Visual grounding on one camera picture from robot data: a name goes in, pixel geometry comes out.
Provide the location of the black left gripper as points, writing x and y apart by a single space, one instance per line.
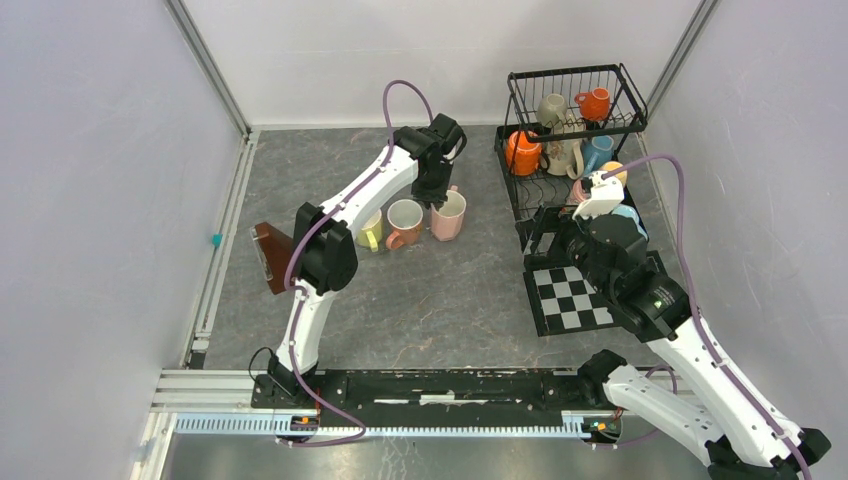
437 196

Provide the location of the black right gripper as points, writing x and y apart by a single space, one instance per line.
547 220

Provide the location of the salmon floral mug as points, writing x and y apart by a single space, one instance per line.
405 218

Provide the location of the pink patterned mug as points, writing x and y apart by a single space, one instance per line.
580 191

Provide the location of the light pink hexagonal mug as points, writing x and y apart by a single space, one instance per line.
447 220

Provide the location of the light blue hexagonal mug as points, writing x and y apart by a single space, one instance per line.
632 214

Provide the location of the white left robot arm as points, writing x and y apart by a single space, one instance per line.
319 258

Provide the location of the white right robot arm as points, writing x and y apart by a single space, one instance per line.
734 430

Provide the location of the cream floral mug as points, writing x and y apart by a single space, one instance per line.
560 156

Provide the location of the orange ribbed mug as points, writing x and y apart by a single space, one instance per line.
522 153

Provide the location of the checkerboard calibration board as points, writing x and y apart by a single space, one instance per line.
562 302

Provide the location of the pale yellow mug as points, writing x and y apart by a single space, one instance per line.
371 235

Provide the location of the teal blue mug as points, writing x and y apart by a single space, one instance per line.
596 151

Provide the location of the beige grey mug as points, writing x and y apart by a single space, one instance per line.
551 111

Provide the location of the small orange cup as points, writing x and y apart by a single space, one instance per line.
594 105

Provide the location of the brown wedge block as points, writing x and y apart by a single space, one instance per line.
274 250

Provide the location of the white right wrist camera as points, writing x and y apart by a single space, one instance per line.
606 193

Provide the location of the black wire dish rack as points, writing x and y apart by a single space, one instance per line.
628 115

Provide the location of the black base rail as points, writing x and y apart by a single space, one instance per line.
432 398

